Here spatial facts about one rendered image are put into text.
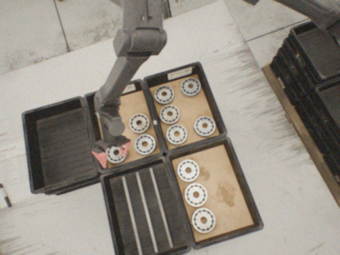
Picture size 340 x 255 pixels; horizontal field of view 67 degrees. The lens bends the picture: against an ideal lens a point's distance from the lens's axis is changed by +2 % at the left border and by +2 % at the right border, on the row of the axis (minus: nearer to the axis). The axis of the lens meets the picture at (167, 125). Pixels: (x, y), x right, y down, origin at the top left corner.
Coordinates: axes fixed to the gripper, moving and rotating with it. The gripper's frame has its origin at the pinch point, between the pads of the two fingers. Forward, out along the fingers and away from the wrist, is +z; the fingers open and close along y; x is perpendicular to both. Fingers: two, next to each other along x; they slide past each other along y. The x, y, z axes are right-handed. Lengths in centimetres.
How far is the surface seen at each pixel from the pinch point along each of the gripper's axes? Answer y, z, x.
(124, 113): 26.8, -6.1, 23.3
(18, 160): -12, 17, 68
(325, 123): 130, 19, -52
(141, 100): 35.9, -11.7, 19.4
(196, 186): 26.9, 20.1, -20.8
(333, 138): 128, 28, -58
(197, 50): 82, -31, 14
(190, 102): 50, -10, -2
